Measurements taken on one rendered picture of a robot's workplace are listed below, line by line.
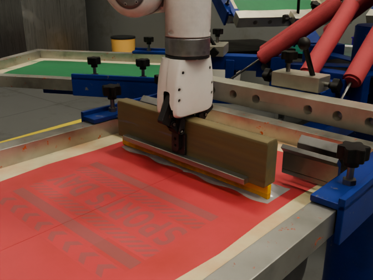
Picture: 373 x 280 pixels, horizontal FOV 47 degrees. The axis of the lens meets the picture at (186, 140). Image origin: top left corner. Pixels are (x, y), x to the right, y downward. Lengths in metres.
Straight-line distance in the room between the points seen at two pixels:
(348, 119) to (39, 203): 0.62
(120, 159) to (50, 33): 5.66
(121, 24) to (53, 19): 1.05
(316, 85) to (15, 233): 0.70
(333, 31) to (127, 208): 0.85
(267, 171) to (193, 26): 0.25
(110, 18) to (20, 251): 6.55
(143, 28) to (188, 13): 5.85
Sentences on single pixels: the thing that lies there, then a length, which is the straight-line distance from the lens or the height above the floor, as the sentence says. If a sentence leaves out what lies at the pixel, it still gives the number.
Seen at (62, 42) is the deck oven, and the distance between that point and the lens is 6.57.
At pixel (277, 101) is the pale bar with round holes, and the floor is 1.02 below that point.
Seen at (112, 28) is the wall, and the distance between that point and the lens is 7.03.
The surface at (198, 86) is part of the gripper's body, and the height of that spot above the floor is 1.11.
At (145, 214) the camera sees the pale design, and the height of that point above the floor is 0.95.
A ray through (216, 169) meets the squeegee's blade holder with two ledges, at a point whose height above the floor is 0.99.
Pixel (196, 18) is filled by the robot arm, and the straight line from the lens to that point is 0.69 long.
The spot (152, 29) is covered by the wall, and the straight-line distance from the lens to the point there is 6.40.
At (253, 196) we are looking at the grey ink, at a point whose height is 0.96.
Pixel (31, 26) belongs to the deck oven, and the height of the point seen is 0.74.
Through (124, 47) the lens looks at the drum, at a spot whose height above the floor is 0.44.
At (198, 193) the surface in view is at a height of 0.95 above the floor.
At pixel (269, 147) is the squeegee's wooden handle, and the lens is 0.65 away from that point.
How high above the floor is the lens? 1.28
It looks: 20 degrees down
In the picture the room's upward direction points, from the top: straight up
